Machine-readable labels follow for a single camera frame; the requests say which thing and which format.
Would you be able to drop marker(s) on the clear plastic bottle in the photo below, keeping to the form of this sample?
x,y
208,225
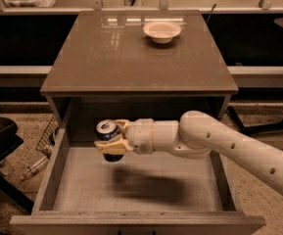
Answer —
x,y
34,169

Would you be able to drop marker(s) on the blue pepsi can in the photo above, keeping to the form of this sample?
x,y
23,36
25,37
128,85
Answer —
x,y
105,130

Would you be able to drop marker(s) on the black metal stand leg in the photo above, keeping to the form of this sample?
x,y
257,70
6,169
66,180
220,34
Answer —
x,y
249,130

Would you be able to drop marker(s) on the wire mesh basket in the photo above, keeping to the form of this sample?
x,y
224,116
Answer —
x,y
47,141

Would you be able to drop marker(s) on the brown cabinet with glossy top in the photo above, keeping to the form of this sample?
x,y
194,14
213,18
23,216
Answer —
x,y
109,68

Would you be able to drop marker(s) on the white paper bowl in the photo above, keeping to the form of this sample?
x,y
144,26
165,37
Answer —
x,y
161,32

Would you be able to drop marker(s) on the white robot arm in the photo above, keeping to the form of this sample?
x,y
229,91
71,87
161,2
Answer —
x,y
193,136

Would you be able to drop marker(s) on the open top drawer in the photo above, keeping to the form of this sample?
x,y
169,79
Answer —
x,y
82,194

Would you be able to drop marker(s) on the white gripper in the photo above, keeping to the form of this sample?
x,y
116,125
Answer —
x,y
141,135

